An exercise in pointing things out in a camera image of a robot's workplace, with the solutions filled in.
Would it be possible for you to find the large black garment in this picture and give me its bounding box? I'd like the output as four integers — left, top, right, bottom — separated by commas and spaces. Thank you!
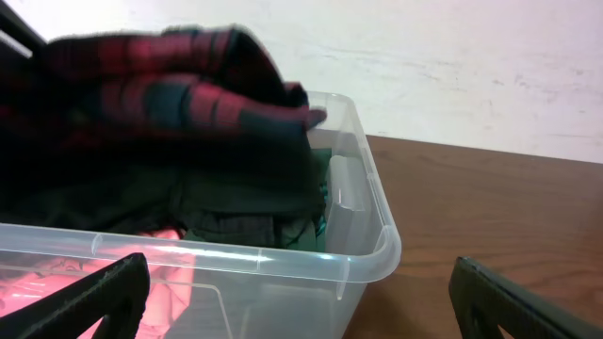
1, 136, 332, 251

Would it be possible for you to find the pink printed shirt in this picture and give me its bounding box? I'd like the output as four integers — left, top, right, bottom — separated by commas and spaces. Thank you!
1, 229, 194, 338

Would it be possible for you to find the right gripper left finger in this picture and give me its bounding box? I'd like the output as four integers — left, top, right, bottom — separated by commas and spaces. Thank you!
1, 252, 150, 339

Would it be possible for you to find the red blue plaid cloth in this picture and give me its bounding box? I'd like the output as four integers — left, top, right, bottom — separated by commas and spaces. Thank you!
1, 26, 327, 151

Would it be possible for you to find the clear plastic storage bin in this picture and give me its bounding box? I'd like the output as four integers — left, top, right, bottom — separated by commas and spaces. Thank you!
1, 92, 402, 338

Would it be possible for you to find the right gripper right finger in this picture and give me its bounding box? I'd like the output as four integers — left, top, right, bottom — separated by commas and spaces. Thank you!
448, 257, 602, 339

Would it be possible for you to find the dark green cloth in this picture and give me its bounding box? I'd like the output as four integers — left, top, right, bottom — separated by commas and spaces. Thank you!
183, 148, 334, 253

